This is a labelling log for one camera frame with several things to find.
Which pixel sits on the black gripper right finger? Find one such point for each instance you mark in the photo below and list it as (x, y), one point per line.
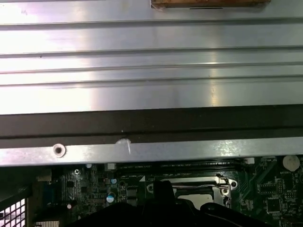
(189, 217)

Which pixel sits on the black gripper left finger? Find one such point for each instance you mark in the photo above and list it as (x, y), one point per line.
(132, 217)

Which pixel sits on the silver-topped green CPU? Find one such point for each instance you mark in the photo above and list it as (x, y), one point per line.
(196, 198)

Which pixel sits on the metal CPU socket cover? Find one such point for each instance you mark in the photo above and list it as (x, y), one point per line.
(217, 195)

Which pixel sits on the green motherboard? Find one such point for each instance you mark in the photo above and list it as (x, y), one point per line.
(94, 186)

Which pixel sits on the small silver finned heat sink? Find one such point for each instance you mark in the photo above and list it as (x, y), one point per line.
(47, 223)

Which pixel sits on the black and silver PC case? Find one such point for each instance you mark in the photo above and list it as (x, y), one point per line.
(151, 123)

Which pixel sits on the round silver coin battery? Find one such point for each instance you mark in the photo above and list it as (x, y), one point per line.
(291, 163)

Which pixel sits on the CPU socket with metal frame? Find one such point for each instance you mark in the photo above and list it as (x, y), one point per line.
(226, 192)

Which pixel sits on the brown wooden base plate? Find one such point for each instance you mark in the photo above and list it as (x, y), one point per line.
(208, 3)

